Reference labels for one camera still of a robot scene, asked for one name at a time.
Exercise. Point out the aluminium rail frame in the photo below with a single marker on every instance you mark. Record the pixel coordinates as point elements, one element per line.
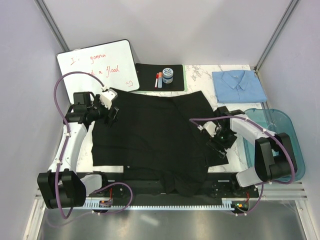
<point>282,191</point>

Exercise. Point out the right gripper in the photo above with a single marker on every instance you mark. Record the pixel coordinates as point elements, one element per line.
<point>225,145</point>

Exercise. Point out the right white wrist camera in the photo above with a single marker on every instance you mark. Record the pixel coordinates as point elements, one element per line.
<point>209,127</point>

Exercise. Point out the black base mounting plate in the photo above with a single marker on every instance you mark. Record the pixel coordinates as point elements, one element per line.
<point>121,193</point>

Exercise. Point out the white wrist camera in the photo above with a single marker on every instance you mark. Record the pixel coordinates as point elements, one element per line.
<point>107,96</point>
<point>209,127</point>

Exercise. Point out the red marker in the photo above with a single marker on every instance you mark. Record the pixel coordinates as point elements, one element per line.
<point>156,81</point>

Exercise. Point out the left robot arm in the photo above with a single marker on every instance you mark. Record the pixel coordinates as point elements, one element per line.
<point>70,147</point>

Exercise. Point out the white dry erase board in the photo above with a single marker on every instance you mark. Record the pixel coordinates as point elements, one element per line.
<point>112,63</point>

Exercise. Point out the black mat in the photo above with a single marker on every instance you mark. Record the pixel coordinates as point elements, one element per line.
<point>146,74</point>

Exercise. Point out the light blue cable duct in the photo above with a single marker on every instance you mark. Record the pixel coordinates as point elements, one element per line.
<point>98,205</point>

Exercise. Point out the black long sleeve shirt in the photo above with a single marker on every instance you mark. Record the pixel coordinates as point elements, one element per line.
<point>153,139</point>

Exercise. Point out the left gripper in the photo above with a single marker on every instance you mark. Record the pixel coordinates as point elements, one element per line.
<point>108,120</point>

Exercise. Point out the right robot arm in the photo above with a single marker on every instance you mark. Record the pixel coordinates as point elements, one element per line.
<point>273,152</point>

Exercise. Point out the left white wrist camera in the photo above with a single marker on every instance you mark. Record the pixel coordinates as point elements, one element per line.
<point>107,96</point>

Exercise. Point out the blue lidded jar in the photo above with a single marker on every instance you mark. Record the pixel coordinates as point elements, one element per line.
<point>167,75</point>

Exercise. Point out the teal transparent plastic bin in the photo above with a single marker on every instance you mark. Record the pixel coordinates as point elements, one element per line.
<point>279,122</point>

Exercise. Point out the folded blue shirt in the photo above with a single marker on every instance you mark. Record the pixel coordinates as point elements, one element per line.
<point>238,87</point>

